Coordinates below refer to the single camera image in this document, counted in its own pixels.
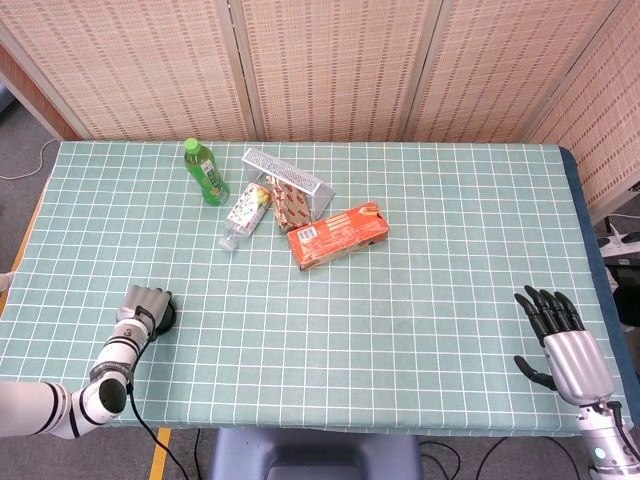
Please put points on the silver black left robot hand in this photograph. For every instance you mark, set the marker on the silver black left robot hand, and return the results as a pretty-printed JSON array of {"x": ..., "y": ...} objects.
[{"x": 142, "y": 302}]

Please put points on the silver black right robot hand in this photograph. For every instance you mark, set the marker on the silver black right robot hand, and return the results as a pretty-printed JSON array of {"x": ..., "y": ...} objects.
[{"x": 575, "y": 360}]

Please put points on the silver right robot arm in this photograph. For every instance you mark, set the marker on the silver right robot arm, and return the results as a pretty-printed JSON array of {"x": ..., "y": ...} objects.
[{"x": 600, "y": 445}]

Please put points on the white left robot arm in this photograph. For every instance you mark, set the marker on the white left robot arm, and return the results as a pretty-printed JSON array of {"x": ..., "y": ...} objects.
[{"x": 115, "y": 350}]

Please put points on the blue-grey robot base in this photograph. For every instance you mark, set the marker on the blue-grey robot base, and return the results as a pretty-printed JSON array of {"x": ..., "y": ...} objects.
[{"x": 310, "y": 455}]

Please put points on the black box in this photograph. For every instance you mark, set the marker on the black box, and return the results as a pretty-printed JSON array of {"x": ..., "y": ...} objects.
[{"x": 627, "y": 300}]

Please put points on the clear bottle with printed label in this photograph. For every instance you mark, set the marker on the clear bottle with printed label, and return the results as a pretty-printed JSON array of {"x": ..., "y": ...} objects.
[{"x": 245, "y": 212}]

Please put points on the white shoe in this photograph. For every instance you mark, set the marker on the white shoe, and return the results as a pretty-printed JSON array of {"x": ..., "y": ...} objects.
[{"x": 5, "y": 281}]

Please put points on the green tea bottle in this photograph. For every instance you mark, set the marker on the green tea bottle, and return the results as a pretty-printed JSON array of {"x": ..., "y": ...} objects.
[{"x": 207, "y": 175}]

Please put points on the yellow floor tape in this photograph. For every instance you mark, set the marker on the yellow floor tape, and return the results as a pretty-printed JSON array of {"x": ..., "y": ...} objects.
[{"x": 160, "y": 465}]

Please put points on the red-brown snack packet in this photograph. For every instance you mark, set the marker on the red-brown snack packet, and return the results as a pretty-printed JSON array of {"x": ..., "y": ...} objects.
[{"x": 290, "y": 210}]

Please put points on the white perforated metal rack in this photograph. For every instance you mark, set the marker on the white perforated metal rack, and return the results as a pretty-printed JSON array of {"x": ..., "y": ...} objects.
[{"x": 285, "y": 170}]

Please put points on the orange cardboard box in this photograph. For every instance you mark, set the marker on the orange cardboard box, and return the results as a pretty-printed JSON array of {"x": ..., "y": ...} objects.
[{"x": 335, "y": 240}]

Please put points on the green checked tablecloth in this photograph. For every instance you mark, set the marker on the green checked tablecloth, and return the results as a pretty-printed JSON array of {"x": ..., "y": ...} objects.
[{"x": 350, "y": 325}]

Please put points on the bamboo folding screen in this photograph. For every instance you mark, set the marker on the bamboo folding screen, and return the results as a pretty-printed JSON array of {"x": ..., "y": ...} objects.
[{"x": 325, "y": 60}]

